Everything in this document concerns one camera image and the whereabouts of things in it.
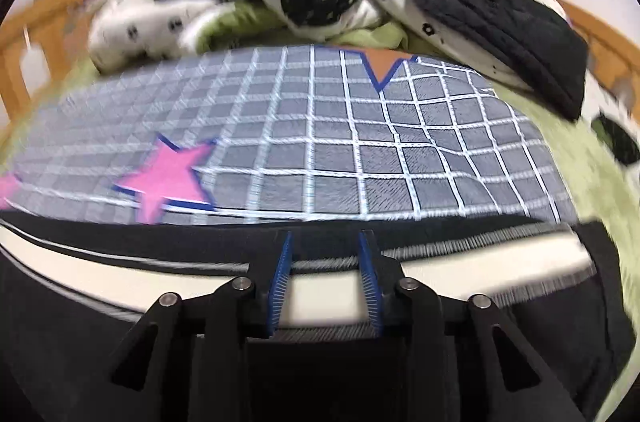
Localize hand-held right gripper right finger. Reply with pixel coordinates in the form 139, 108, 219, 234
357, 229, 589, 422

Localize grey checked star bed sheet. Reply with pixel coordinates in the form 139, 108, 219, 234
0, 44, 577, 226

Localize wooden bed frame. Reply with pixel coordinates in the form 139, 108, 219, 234
0, 0, 640, 123

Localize black pants with white stripe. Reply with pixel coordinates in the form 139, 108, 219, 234
0, 209, 638, 422

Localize white spotted quilt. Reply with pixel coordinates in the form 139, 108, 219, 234
87, 0, 640, 168

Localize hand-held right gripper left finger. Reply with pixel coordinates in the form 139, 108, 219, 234
82, 229, 297, 422

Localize black quilted jacket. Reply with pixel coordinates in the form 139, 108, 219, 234
405, 0, 590, 121

